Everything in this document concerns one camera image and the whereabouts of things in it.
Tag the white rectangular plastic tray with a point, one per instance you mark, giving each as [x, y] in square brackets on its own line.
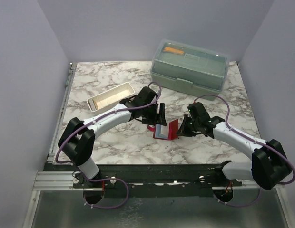
[106, 100]

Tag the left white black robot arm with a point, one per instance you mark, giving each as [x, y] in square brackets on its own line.
[77, 140]

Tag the red leather card holder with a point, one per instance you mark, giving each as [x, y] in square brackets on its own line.
[168, 132]

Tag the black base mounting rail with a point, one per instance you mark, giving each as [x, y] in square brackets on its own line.
[149, 181]

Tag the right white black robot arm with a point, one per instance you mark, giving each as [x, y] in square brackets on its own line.
[268, 164]

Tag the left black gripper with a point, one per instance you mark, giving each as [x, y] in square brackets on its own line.
[158, 118]

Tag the orange handled tool in toolbox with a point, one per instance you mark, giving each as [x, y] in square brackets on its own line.
[173, 51]

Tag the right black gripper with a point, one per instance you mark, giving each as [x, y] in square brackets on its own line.
[183, 130]

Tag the green plastic toolbox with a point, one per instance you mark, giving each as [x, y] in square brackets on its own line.
[198, 72]

